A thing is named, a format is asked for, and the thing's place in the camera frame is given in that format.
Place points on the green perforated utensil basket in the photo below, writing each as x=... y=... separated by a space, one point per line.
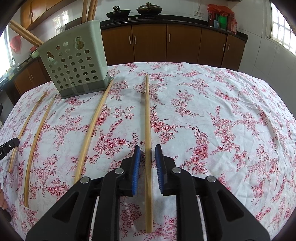
x=75 y=60

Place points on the left brown counter cabinet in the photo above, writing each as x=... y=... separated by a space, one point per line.
x=32 y=75

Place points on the black wok left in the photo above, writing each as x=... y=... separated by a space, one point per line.
x=118 y=14

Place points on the red bags on counter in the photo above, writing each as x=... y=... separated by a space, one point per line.
x=221 y=17

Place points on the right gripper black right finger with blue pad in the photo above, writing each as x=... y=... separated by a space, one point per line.
x=206 y=209

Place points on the white red floral tablecloth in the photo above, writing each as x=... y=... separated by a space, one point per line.
x=211 y=121

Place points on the black other gripper tip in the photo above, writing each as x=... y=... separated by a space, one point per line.
x=8 y=146

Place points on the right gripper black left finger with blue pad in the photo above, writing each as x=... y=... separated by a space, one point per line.
x=89 y=210

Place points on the window with grille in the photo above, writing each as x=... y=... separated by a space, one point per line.
x=281 y=31

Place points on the chopsticks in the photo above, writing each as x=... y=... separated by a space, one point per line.
x=88 y=11

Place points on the brown lower kitchen cabinets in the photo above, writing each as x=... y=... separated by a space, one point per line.
x=171 y=41

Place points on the black lidded pot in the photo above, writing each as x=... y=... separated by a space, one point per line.
x=149 y=9

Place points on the red bag at left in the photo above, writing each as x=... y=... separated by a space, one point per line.
x=16 y=44

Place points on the brown upper wall cabinet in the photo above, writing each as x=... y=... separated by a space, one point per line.
x=34 y=12

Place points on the wooden chopstick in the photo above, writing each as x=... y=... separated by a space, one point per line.
x=87 y=139
x=148 y=163
x=23 y=129
x=31 y=155

